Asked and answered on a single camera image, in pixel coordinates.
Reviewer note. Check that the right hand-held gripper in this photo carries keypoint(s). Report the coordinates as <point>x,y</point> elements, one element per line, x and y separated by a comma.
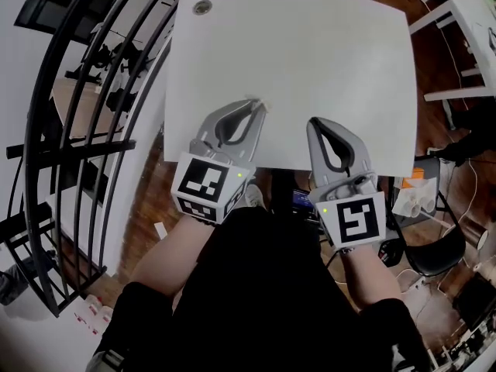
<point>356,219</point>

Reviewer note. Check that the person's grey shoe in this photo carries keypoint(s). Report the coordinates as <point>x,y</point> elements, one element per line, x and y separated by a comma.
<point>253,197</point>

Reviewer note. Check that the person's black clothing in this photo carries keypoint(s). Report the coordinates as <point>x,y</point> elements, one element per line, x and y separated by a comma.
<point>263,293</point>

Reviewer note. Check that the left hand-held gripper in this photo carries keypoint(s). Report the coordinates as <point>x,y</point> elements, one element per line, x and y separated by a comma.
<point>201,180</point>

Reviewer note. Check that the black device with blue screen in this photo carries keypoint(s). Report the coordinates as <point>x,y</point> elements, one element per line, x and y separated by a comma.
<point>304,204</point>

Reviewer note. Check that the black folding chair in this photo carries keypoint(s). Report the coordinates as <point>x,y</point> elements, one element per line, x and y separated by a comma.
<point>434,254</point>

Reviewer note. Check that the white paper slip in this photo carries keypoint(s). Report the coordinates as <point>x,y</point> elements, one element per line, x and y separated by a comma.
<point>159,231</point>

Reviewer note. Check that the orange box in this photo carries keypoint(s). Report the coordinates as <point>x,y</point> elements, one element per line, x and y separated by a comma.
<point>410,176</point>

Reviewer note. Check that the person's left forearm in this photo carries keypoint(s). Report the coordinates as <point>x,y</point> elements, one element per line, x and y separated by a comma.
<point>170,258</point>

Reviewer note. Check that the black cylinder with white end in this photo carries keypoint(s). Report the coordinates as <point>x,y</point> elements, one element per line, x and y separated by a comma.
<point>474,235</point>

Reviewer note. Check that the black metal railing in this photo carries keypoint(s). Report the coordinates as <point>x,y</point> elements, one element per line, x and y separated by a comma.
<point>73,130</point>

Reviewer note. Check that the white side table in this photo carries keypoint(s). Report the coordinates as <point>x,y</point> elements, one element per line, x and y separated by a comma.
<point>470,33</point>

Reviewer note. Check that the person's right forearm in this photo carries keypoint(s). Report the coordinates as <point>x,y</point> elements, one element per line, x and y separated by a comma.
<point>372,277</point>

